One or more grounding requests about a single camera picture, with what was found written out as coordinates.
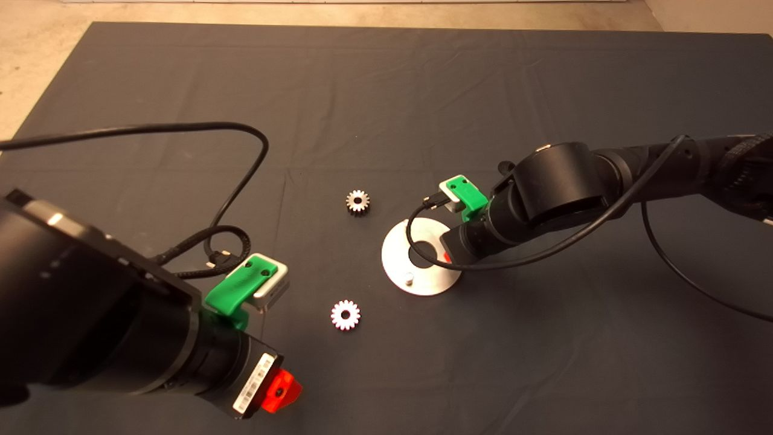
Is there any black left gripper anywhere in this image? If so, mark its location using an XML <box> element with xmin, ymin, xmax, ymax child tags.
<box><xmin>196</xmin><ymin>324</ymin><xmax>303</xmax><ymax>419</ymax></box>

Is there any thin black left camera cable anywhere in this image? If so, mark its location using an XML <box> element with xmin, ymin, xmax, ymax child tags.
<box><xmin>0</xmin><ymin>122</ymin><xmax>269</xmax><ymax>266</ymax></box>

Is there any braided black left arm cable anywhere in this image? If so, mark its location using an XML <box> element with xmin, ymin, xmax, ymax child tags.
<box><xmin>151</xmin><ymin>225</ymin><xmax>251</xmax><ymax>280</ymax></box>

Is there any silver left camera box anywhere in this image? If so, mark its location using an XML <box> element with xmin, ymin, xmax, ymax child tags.
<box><xmin>248</xmin><ymin>254</ymin><xmax>289</xmax><ymax>313</ymax></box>

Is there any dark grey table cloth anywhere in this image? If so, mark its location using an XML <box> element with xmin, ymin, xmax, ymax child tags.
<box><xmin>0</xmin><ymin>23</ymin><xmax>773</xmax><ymax>435</ymax></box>

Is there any silver right camera box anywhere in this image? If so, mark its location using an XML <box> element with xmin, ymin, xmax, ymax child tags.
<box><xmin>439</xmin><ymin>177</ymin><xmax>466</xmax><ymax>211</ymax></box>

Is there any white bevel gear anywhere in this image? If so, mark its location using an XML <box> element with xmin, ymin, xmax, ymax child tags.
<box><xmin>330</xmin><ymin>300</ymin><xmax>362</xmax><ymax>332</ymax></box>

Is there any green left camera mount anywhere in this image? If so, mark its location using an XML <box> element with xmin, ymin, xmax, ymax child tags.
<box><xmin>204</xmin><ymin>254</ymin><xmax>280</xmax><ymax>330</ymax></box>

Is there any small steel planetary gear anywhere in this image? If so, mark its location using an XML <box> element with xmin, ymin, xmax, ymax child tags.
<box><xmin>345</xmin><ymin>190</ymin><xmax>371</xmax><ymax>218</ymax></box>

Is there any silver camera box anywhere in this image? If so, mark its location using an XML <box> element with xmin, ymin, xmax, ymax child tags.
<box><xmin>439</xmin><ymin>177</ymin><xmax>466</xmax><ymax>211</ymax></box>
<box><xmin>248</xmin><ymin>254</ymin><xmax>289</xmax><ymax>313</ymax></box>

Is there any round metal carrier plate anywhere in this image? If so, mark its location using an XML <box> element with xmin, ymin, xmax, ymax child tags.
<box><xmin>381</xmin><ymin>217</ymin><xmax>463</xmax><ymax>297</ymax></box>

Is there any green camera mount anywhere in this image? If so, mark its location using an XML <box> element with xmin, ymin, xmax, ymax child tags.
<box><xmin>204</xmin><ymin>254</ymin><xmax>280</xmax><ymax>330</ymax></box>
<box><xmin>446</xmin><ymin>175</ymin><xmax>489</xmax><ymax>221</ymax></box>

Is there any green right camera mount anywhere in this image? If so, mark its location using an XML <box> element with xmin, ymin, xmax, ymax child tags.
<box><xmin>446</xmin><ymin>175</ymin><xmax>489</xmax><ymax>221</ymax></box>

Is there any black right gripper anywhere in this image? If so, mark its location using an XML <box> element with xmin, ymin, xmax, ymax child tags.
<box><xmin>441</xmin><ymin>193</ymin><xmax>526</xmax><ymax>266</ymax></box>

